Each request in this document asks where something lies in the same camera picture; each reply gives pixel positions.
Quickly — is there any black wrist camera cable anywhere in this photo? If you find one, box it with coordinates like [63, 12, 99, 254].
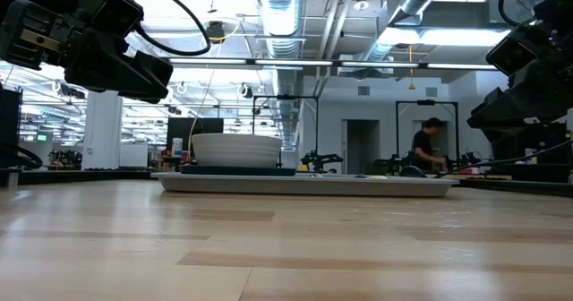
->
[118, 0, 212, 57]
[497, 0, 538, 27]

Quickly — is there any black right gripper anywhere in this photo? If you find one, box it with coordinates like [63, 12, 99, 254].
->
[466, 0, 573, 143]

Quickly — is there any black cabinet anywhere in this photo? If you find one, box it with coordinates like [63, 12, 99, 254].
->
[0, 88, 23, 168]

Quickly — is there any grey door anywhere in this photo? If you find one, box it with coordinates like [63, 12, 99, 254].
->
[344, 119, 381, 176]

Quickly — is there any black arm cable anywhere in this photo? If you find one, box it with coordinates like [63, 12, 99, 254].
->
[436, 138, 573, 179]
[0, 142, 44, 170]

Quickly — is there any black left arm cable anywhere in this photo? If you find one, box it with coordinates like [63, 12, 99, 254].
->
[0, 142, 44, 170]

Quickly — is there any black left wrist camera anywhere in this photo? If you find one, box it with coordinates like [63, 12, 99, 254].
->
[78, 0, 145, 39]

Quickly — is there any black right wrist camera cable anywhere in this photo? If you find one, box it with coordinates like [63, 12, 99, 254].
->
[497, 0, 538, 27]

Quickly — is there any black round object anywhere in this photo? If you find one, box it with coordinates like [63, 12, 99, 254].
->
[399, 165, 426, 178]

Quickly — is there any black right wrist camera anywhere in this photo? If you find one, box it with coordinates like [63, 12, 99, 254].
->
[485, 34, 536, 76]

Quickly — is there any grey rectangular serving tray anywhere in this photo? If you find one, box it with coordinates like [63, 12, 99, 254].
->
[150, 171, 460, 199]

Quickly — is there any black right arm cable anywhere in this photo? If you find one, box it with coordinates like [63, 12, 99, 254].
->
[436, 138, 573, 179]

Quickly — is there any yellow hanging cord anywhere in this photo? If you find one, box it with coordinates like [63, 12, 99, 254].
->
[406, 44, 416, 90]

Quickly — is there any black computer monitor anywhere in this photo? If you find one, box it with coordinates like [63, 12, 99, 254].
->
[167, 116, 224, 159]

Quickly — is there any white cabinet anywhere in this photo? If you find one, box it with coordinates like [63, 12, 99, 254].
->
[118, 142, 150, 168]

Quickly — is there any black left wrist camera cable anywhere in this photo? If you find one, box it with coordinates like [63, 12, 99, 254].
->
[118, 0, 212, 57]

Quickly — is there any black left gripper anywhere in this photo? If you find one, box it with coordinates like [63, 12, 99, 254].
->
[0, 0, 135, 97]

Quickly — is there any white ribbed bowl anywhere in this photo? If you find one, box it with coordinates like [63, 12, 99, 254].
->
[191, 133, 283, 168]

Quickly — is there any silver ribbed ceiling duct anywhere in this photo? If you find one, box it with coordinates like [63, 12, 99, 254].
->
[254, 0, 306, 60]

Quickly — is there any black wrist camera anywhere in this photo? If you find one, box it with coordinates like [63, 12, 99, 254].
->
[485, 34, 536, 76]
[78, 0, 145, 39]

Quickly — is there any white square pillar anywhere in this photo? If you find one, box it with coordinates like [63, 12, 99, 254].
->
[82, 90, 124, 171]

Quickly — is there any black equipment rack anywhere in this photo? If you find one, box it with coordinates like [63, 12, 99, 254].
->
[492, 128, 572, 166]

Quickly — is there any black ceiling device yellow cable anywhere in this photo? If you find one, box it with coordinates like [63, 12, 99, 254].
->
[206, 21, 227, 45]

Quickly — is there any black metal frame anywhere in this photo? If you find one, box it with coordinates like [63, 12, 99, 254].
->
[395, 99, 459, 170]
[252, 94, 320, 172]

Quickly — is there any long overhead light rail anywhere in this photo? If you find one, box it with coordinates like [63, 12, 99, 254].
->
[167, 57, 499, 71]

